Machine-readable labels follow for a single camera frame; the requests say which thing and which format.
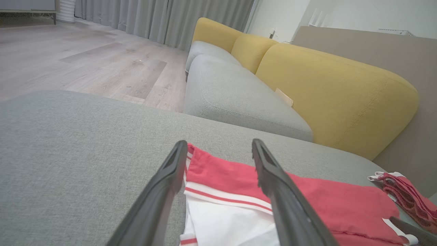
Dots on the red shorts white stripe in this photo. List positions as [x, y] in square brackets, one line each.
[409, 198]

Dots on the grey curtains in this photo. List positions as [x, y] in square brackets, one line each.
[164, 17]

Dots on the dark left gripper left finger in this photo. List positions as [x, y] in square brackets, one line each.
[157, 205]

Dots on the taupe partition panel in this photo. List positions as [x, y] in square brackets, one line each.
[392, 54]

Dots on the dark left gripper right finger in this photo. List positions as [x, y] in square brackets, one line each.
[286, 212]

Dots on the short grey sofa seat cushion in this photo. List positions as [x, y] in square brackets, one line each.
[208, 51]

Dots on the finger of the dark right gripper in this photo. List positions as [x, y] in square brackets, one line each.
[420, 235]

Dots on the grey sofa back cushion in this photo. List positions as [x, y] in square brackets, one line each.
[232, 99]

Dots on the red white basketball jersey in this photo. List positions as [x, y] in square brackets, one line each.
[232, 177]

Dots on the low cabinet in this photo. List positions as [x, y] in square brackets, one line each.
[27, 7]

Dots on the white vent unit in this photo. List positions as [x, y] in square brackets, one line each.
[396, 32]

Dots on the large yellow sofa backrest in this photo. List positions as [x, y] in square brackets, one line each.
[334, 95]

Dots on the white wall socket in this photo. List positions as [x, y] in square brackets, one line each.
[272, 33]

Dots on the white ribbed cylinder appliance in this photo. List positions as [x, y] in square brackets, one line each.
[66, 10]

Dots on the yellow sofa end backrest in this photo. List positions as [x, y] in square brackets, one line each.
[215, 32]

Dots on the beige sofa label tag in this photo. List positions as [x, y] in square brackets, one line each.
[284, 97]

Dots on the small yellow sofa backrest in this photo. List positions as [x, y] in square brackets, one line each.
[252, 51]

